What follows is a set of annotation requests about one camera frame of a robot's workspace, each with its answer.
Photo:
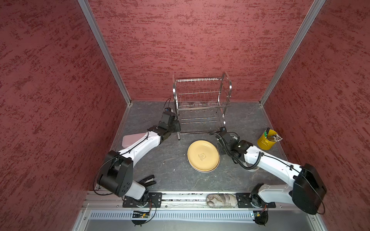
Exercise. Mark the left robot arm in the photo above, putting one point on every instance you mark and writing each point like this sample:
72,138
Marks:
117,172

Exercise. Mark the chrome two-tier dish rack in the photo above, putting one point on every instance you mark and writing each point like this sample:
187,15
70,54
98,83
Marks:
201,103

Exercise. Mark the aluminium front rail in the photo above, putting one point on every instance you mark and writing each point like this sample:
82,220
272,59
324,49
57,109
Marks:
171,200

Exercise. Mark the grey marbled stone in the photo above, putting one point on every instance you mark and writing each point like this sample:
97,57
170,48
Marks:
221,200

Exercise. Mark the yellow pencil cup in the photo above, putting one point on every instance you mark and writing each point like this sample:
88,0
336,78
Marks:
268,139

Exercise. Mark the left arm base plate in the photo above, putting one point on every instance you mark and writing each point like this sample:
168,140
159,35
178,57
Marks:
149,199

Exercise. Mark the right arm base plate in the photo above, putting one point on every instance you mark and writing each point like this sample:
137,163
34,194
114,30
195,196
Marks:
246,200

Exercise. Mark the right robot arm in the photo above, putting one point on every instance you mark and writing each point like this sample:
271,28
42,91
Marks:
303,186

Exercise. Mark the yellow bear plate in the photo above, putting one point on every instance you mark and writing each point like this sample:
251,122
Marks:
203,156

